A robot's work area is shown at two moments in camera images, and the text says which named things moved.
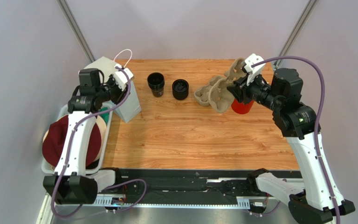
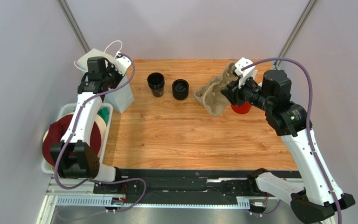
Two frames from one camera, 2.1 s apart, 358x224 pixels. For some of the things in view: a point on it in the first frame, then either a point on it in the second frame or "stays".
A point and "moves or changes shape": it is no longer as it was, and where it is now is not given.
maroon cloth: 54,139 stays
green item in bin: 106,115 stays
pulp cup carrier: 220,96 moves or changes shape
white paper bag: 131,106 moves or changes shape
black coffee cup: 156,81 stays
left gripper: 120,94 → 111,67
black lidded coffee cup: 180,89 stays
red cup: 240,108 stays
